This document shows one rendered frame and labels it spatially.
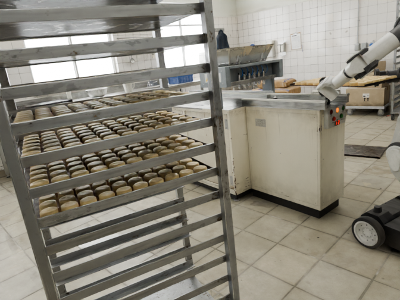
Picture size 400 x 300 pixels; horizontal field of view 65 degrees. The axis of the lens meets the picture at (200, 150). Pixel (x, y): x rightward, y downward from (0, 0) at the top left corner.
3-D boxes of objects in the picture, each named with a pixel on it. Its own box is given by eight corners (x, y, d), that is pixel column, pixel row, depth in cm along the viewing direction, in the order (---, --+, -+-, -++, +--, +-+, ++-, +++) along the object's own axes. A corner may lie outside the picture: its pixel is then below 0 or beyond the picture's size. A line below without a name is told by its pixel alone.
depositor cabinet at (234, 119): (161, 174, 377) (150, 104, 354) (206, 158, 418) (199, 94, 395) (237, 204, 279) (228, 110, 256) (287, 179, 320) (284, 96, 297)
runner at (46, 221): (219, 171, 117) (219, 163, 116) (224, 172, 114) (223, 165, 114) (28, 227, 90) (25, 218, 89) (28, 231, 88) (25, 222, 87)
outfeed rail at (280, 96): (184, 97, 382) (184, 91, 380) (187, 96, 384) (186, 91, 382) (347, 102, 228) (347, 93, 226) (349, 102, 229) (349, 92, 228)
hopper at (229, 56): (207, 68, 275) (205, 51, 271) (251, 61, 307) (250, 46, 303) (230, 65, 252) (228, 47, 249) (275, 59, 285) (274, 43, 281)
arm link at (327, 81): (325, 99, 191) (339, 89, 178) (313, 90, 191) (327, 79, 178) (330, 92, 193) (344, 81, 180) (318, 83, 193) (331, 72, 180)
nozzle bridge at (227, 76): (202, 108, 281) (198, 69, 271) (257, 95, 322) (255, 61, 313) (228, 110, 255) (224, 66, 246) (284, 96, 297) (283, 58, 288)
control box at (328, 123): (323, 128, 220) (323, 109, 216) (341, 121, 234) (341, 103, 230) (328, 129, 217) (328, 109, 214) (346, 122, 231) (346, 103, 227)
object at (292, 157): (250, 196, 290) (243, 99, 266) (274, 184, 310) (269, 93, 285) (320, 221, 236) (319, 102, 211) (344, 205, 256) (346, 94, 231)
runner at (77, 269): (224, 215, 122) (224, 208, 121) (228, 217, 119) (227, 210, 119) (43, 281, 95) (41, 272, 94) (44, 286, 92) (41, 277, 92)
